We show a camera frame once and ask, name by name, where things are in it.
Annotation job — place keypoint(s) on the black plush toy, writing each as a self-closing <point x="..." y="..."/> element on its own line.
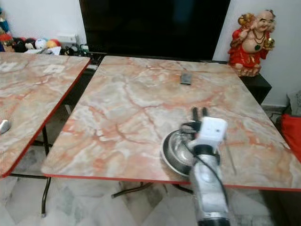
<point x="23" y="45"/>

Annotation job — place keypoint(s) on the white toy ball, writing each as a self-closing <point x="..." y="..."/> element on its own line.
<point x="41" y="43"/>

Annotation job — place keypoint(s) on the black metal table legs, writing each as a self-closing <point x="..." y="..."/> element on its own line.
<point x="45" y="188"/>
<point x="129" y="189"/>

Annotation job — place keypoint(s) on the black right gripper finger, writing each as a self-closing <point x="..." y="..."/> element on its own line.
<point x="195" y="114"/>
<point x="204" y="113"/>

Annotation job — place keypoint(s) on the stainless steel bowl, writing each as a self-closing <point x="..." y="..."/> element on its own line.
<point x="176" y="153"/>

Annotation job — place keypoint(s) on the tall blue silver trophy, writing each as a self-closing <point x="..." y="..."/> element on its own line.
<point x="3" y="23"/>

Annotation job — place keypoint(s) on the white wall socket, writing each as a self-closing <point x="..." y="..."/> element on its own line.
<point x="67" y="38"/>

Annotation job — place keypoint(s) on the orange toy ball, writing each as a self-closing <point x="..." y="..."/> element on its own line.
<point x="53" y="43"/>

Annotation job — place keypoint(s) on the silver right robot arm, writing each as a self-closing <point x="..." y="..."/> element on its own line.
<point x="209" y="193"/>

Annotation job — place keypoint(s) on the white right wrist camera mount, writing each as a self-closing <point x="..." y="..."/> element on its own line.
<point x="211" y="129"/>

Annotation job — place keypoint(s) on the silver metal spoon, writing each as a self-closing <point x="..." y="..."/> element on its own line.
<point x="4" y="126"/>

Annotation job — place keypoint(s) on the white paper label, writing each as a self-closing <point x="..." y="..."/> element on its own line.
<point x="9" y="66"/>
<point x="54" y="69"/>

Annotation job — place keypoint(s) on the small dark flat device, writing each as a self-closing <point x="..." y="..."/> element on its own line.
<point x="186" y="78"/>

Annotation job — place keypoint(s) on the red bag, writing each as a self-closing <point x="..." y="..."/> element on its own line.
<point x="290" y="134"/>

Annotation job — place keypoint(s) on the black television screen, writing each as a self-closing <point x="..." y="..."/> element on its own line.
<point x="155" y="28"/>

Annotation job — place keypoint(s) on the red laughing Buddha statue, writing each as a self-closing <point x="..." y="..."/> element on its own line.
<point x="251" y="44"/>

